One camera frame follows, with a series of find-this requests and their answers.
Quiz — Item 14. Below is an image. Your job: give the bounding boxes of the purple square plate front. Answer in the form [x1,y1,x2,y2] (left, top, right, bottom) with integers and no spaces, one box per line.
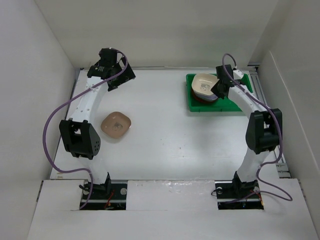
[194,92,218,99]

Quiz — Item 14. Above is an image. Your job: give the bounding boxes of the purple square plate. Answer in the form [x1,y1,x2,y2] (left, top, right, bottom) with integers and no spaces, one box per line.
[197,95,218,103]
[194,92,218,99]

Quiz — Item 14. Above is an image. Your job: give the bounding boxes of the cream square plate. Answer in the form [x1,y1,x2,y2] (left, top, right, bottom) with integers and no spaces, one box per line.
[191,73,219,96]

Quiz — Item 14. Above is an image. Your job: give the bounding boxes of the pink square plate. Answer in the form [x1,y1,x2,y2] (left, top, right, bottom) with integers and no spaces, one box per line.
[100,111,132,139]

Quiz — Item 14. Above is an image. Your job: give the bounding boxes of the large red round plate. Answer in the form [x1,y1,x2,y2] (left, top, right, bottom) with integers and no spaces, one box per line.
[191,90,201,102]

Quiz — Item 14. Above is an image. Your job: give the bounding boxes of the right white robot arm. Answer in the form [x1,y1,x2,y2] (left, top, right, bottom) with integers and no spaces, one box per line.
[211,64,283,199]

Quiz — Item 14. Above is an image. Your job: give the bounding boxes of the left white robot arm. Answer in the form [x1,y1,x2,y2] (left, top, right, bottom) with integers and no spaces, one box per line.
[59,48,136,199]

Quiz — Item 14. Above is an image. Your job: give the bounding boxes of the green plastic bin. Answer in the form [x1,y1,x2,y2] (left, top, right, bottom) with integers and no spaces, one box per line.
[185,73,242,113]

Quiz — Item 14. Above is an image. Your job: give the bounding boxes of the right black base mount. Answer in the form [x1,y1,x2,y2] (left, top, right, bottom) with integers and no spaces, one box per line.
[211,180,264,210]

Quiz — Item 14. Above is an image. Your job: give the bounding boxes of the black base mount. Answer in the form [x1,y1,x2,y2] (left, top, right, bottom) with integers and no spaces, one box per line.
[211,180,264,210]
[79,181,128,211]

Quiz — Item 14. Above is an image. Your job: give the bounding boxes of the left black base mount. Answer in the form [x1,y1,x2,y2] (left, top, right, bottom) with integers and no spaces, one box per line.
[79,181,128,211]

